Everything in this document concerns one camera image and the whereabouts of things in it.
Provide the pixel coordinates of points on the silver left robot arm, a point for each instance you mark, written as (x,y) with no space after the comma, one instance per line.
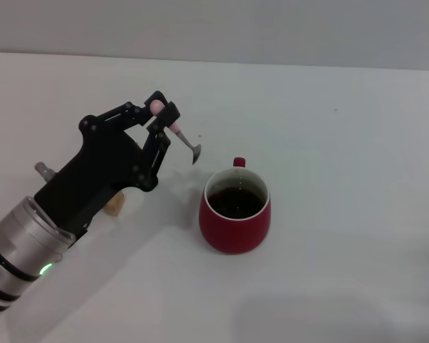
(18,243)

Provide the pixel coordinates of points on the plain light wooden block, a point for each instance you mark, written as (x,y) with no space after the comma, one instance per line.
(115,207)

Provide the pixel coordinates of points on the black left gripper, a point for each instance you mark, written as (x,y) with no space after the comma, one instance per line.
(93,178)

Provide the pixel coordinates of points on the red cup with coffee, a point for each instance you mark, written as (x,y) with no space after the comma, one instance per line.
(232,236)

